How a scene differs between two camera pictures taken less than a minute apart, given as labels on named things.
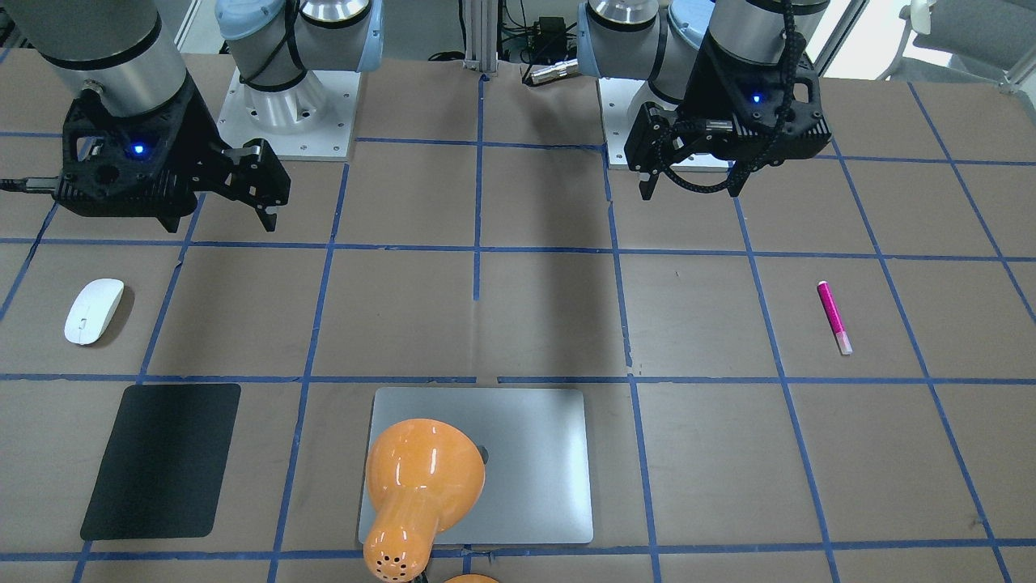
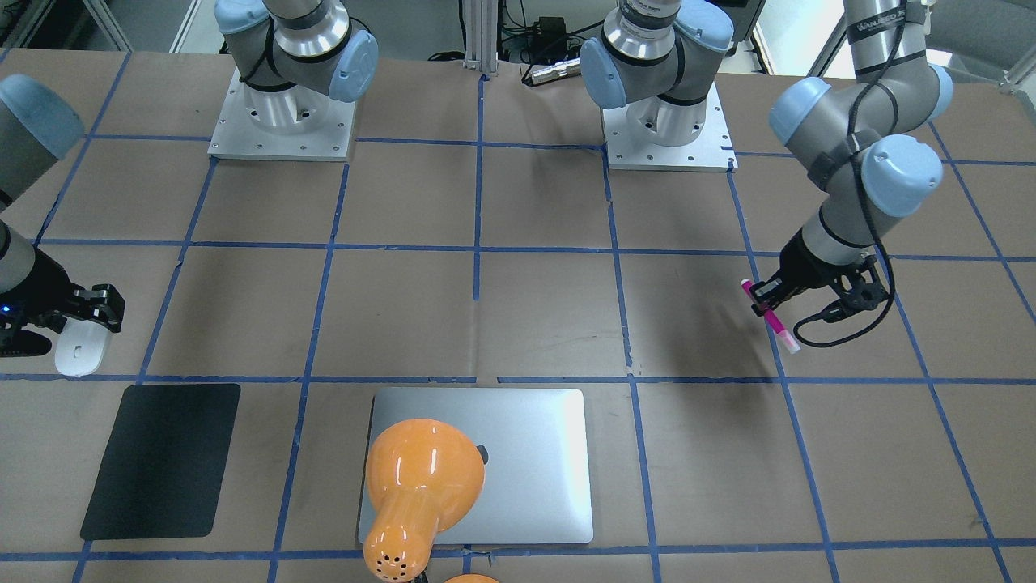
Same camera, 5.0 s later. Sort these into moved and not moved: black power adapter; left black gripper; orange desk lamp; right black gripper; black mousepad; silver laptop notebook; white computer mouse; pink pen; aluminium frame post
Moved: pink pen; left black gripper; right black gripper; white computer mouse
Not moved: black power adapter; silver laptop notebook; black mousepad; orange desk lamp; aluminium frame post
